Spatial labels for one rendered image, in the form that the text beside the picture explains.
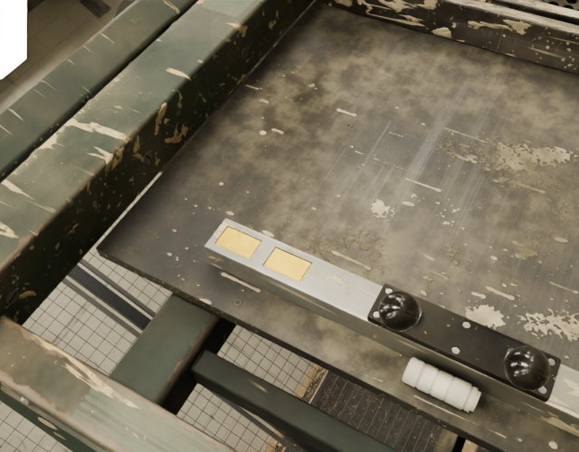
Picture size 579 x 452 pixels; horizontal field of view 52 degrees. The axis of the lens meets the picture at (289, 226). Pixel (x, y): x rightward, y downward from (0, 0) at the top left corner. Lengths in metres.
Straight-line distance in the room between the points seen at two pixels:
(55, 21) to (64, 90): 5.01
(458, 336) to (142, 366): 0.37
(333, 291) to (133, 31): 1.00
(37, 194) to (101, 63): 0.73
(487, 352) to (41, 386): 0.47
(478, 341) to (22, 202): 0.55
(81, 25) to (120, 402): 5.90
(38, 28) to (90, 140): 5.56
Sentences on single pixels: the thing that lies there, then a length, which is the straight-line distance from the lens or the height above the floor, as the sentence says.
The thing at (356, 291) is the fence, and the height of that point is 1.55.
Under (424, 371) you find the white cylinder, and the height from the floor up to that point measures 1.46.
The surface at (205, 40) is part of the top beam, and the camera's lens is 0.93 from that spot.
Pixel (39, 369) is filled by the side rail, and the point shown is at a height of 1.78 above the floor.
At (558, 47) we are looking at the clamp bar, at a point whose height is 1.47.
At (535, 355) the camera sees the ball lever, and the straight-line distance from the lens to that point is 0.56.
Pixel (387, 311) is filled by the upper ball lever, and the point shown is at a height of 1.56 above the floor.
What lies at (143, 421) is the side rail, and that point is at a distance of 0.64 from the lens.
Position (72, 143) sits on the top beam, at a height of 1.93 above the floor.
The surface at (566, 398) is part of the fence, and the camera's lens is 0.68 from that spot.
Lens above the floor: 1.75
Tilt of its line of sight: 7 degrees down
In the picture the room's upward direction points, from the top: 51 degrees counter-clockwise
